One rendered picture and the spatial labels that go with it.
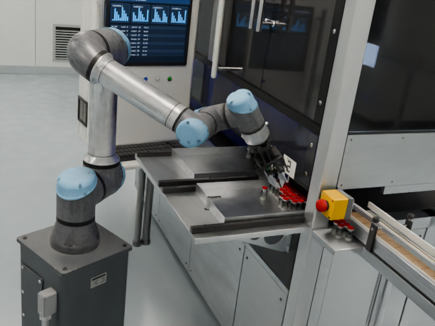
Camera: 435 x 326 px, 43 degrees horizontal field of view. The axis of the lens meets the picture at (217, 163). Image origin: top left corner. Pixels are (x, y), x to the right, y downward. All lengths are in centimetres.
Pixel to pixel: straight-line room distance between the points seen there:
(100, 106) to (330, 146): 71
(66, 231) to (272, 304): 84
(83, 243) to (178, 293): 131
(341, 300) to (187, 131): 97
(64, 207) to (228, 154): 89
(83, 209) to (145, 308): 123
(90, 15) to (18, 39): 466
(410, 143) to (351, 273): 50
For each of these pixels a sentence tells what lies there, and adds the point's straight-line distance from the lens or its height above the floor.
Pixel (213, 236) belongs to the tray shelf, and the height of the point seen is 88.
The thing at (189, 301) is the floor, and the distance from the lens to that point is 291.
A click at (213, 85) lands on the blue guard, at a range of 250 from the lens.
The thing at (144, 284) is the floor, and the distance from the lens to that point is 300.
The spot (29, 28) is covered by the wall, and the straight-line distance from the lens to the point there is 700.
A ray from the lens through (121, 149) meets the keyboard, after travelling 243.
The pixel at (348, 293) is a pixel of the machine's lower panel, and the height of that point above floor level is 59.
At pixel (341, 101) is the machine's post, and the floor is 131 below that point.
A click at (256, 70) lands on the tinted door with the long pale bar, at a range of 215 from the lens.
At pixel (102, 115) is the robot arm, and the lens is 170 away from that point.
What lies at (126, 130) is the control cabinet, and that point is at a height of 88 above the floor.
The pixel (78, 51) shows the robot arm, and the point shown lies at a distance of 155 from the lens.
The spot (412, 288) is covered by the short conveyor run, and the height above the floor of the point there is 88.
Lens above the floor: 170
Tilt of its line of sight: 21 degrees down
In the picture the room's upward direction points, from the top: 7 degrees clockwise
